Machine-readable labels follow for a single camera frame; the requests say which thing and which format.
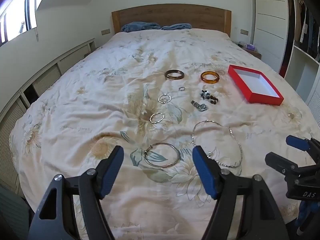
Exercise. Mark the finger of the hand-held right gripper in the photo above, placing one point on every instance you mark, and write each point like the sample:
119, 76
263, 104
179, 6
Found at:
297, 143
281, 162

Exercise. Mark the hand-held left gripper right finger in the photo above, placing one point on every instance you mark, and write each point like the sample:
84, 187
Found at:
205, 173

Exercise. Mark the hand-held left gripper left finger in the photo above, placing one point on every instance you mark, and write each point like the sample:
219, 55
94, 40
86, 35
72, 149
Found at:
112, 173

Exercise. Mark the large silver bangle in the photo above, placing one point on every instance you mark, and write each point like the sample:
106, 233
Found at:
178, 154

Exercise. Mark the red jewelry box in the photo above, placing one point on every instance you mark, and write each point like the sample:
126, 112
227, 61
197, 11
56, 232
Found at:
265, 100

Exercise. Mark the silver wristwatch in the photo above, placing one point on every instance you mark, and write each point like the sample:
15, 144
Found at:
201, 107

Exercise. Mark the amber bangle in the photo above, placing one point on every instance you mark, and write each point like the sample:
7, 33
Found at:
202, 78

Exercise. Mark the dark brown bangle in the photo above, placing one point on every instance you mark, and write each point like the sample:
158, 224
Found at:
166, 75

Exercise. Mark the person's right hand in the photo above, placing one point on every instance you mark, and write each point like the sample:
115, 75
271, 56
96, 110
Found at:
303, 217

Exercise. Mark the white open shelf unit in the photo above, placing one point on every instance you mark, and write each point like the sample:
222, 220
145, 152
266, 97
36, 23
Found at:
305, 77

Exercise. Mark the floral bedspread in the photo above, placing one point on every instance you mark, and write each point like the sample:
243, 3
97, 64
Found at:
100, 92

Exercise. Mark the wooden nightstand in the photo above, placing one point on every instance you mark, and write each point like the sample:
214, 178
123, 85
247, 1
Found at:
255, 53

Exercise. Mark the purple tissue pack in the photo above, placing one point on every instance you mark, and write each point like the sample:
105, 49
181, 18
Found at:
250, 46

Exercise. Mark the hanging clothes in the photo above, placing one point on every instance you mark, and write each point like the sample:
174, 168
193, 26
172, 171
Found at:
307, 27

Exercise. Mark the low white louvered cabinet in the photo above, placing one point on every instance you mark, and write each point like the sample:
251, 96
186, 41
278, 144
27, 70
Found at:
45, 77

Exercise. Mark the white wardrobe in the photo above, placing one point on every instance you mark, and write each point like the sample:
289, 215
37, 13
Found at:
271, 25

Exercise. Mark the blue folded blanket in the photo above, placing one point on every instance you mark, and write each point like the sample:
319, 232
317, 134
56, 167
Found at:
140, 27
176, 26

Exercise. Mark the wooden bed headboard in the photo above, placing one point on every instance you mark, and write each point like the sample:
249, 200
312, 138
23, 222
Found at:
172, 15

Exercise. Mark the dark framed window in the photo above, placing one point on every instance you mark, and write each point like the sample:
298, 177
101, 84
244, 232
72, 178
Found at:
15, 17

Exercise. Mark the wall switch plate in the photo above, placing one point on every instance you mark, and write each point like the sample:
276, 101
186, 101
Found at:
244, 31
105, 32

